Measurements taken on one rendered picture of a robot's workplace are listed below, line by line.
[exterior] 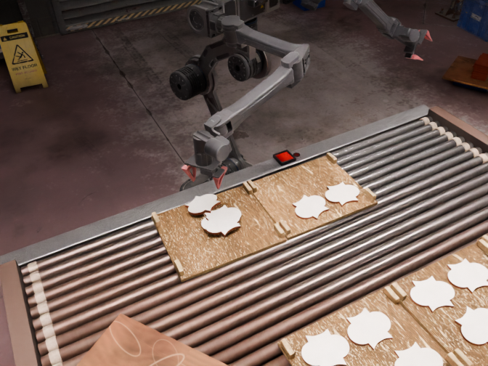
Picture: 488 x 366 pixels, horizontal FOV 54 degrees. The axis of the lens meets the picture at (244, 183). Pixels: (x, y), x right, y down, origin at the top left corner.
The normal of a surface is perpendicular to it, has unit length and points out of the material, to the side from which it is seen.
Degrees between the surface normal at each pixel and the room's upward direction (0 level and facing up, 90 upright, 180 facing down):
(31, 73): 78
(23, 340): 0
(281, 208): 0
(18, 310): 0
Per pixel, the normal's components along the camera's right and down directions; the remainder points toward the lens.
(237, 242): -0.04, -0.76
